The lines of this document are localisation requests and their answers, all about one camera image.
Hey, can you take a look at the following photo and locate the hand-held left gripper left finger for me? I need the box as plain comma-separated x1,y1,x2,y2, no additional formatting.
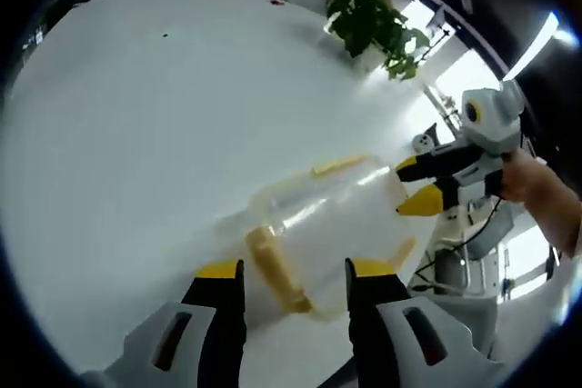
97,258,249,388

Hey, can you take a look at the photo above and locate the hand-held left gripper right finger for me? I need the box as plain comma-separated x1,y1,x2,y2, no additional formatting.
344,256,507,388

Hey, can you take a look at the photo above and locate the clear box with plastic buckle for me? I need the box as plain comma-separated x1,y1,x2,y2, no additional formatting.
216,153,418,322

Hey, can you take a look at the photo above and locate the person's right hand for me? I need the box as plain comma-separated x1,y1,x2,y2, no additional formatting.
502,150,555,204

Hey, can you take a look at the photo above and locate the white handheld controller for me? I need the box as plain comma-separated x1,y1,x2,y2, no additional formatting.
411,132,436,154

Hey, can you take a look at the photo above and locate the black controller stand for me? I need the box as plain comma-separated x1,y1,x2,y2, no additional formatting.
425,122,441,153

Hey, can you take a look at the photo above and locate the white office chair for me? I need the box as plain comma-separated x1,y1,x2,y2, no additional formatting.
435,204,517,301

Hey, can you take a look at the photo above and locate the white plant pot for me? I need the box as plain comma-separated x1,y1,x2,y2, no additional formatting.
356,47,388,75

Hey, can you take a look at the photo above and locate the green potted plant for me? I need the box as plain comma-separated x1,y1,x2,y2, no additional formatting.
326,0,432,82

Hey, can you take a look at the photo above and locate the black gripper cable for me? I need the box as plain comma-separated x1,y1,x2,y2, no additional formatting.
407,194,504,293

